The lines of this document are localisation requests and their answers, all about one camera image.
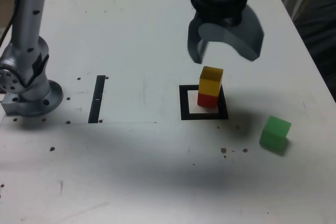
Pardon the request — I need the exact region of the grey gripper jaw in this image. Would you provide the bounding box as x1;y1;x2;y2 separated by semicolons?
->
198;5;265;62
187;18;209;64

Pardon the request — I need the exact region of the yellow cube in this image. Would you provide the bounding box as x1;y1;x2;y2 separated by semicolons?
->
198;66;224;96

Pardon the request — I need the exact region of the red cube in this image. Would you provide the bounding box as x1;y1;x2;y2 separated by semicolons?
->
197;92;219;109

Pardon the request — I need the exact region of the green cube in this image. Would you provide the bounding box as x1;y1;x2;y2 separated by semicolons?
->
259;115;292;154

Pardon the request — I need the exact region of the black tape square outline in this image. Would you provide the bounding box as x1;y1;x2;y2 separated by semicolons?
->
178;84;229;121

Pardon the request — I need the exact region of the black tape strip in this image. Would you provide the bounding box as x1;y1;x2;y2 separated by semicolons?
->
88;75;106;124

